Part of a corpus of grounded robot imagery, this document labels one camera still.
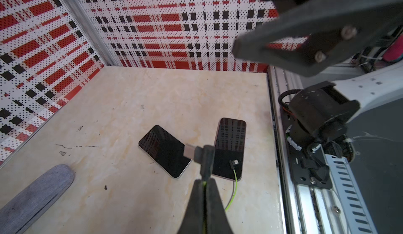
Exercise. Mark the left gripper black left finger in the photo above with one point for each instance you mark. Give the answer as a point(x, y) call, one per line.
point(194, 217)

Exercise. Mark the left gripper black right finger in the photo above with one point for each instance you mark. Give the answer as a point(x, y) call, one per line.
point(215, 217)

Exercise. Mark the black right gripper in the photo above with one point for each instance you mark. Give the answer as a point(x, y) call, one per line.
point(311, 35)

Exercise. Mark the black smartphone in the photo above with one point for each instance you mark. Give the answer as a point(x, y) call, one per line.
point(166, 150)
point(229, 148)

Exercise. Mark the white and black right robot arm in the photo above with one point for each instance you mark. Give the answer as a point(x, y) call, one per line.
point(312, 35)

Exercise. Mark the grey fabric case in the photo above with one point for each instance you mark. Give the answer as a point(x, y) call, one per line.
point(30, 204)

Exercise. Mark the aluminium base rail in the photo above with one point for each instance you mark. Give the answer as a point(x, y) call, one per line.
point(321, 194)

